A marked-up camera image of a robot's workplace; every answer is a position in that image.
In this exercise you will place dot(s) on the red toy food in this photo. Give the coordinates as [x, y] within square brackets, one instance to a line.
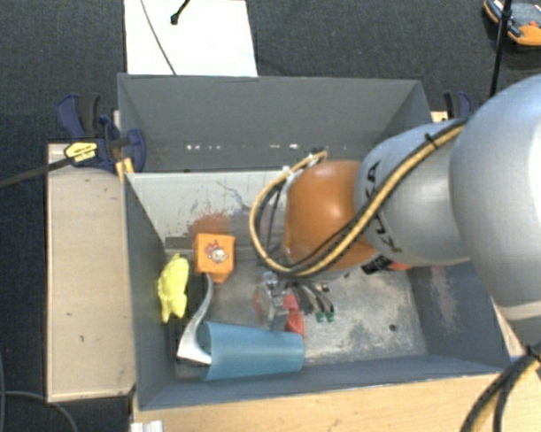
[296, 322]

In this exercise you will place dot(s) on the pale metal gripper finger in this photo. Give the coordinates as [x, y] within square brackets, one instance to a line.
[279, 316]
[270, 282]

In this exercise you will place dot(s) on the orange box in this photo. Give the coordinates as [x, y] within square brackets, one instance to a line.
[214, 256]

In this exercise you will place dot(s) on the pale wood board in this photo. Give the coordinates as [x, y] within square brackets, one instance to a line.
[86, 270]

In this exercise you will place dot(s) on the silver curved metal tool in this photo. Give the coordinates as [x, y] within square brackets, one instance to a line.
[196, 333]

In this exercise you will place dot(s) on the blue plastic cup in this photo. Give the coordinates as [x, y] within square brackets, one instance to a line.
[253, 353]

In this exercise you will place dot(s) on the black cylinder on white bracket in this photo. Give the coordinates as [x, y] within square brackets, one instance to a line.
[375, 266]

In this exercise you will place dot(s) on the yellow toy animal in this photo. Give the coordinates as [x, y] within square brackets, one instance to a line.
[173, 285]

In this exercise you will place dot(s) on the grey metal bin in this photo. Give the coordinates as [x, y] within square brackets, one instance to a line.
[372, 340]

